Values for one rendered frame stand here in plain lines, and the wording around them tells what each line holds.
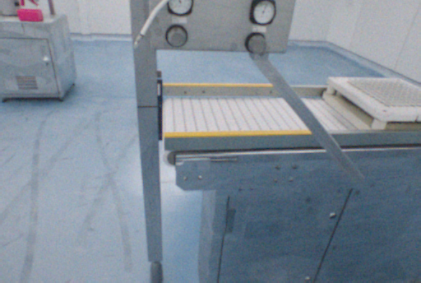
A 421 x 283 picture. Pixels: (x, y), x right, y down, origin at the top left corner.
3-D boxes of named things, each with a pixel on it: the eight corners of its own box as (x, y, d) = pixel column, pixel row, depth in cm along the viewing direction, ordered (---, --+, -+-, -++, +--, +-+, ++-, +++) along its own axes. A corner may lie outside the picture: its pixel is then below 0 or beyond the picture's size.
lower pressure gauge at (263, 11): (250, 25, 42) (253, -3, 40) (247, 23, 43) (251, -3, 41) (274, 25, 42) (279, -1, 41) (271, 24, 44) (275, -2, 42)
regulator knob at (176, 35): (165, 50, 41) (164, 18, 39) (165, 46, 43) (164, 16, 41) (188, 51, 41) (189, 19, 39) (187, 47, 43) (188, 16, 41)
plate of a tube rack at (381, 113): (380, 122, 63) (383, 113, 62) (326, 83, 84) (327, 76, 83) (470, 121, 67) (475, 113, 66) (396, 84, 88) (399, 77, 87)
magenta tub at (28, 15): (19, 20, 236) (16, 10, 232) (25, 19, 246) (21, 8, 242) (39, 21, 239) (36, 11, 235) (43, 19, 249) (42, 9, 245)
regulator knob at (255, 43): (247, 57, 43) (251, 28, 41) (242, 53, 45) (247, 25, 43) (268, 57, 43) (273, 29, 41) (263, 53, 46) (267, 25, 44)
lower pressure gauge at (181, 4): (166, 15, 39) (166, -14, 38) (166, 14, 40) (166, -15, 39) (192, 16, 40) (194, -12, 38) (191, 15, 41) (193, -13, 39)
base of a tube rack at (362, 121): (372, 141, 65) (376, 132, 64) (321, 98, 86) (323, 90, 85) (460, 138, 69) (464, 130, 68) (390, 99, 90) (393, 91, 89)
